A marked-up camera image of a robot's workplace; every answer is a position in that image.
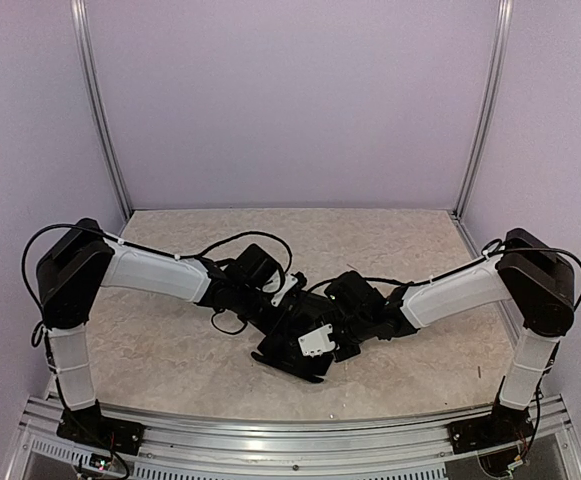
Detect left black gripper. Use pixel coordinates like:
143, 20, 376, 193
233, 285, 293, 339

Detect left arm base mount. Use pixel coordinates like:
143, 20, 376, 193
56, 401, 145, 456

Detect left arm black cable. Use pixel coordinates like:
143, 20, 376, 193
202, 229, 296, 281

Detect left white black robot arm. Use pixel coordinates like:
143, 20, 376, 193
21, 218, 305, 445

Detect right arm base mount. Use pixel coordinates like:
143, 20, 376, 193
447, 399, 534, 454

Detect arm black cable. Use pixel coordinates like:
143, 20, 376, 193
202, 229, 296, 281
304, 274, 416, 294

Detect vertical aluminium post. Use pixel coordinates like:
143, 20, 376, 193
452, 0, 514, 223
70, 0, 134, 221

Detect small circuit board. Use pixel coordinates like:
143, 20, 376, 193
75, 453, 120, 474

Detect right vertical aluminium post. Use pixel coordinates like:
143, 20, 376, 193
452, 0, 514, 223

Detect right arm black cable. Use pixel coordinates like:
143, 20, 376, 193
304, 274, 416, 294

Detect left vertical aluminium post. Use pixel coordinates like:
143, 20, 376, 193
70, 0, 134, 221

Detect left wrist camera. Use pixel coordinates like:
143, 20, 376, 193
263, 272, 307, 307

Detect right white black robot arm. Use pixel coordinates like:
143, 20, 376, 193
320, 228, 581, 444

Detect front aluminium frame rail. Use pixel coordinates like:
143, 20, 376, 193
0, 394, 581, 479

